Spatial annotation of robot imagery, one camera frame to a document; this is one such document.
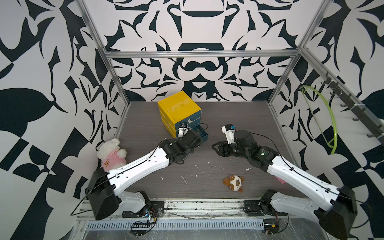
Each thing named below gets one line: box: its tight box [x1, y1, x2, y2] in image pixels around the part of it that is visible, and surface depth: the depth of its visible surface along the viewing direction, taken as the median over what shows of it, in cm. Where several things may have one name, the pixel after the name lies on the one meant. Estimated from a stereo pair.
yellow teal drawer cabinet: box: [158, 91, 209, 140], surface depth 88 cm
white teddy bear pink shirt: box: [96, 138, 127, 172], surface depth 85 cm
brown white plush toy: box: [222, 175, 244, 193], surface depth 82 cm
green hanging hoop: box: [299, 85, 338, 155], surface depth 71 cm
